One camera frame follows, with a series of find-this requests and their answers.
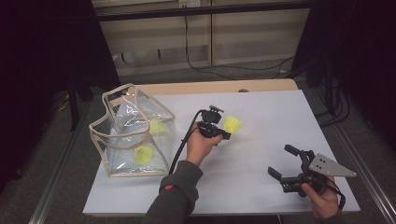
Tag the person's left hand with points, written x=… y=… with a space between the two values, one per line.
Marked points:
x=199 y=147

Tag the white table cover sheet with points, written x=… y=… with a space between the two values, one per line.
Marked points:
x=249 y=193

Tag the white wall socket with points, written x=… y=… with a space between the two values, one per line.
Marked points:
x=190 y=3

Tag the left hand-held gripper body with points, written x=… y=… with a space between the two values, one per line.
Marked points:
x=210 y=123

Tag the yellow shuttlecock with white cork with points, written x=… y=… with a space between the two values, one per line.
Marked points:
x=233 y=124

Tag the yellow shuttlecock with dark tip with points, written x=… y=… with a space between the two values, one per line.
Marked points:
x=144 y=154
x=156 y=127

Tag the clear bag with beige trim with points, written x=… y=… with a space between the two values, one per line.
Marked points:
x=124 y=137

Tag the black curtain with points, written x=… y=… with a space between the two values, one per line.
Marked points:
x=367 y=46
x=37 y=46

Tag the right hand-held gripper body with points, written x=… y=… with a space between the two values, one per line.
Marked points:
x=327 y=167

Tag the person's right hand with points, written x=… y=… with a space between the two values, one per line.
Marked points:
x=324 y=203

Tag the metal floor rail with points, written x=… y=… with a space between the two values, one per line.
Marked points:
x=367 y=177
x=49 y=193

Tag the black metal stand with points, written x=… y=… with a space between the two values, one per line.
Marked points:
x=73 y=109

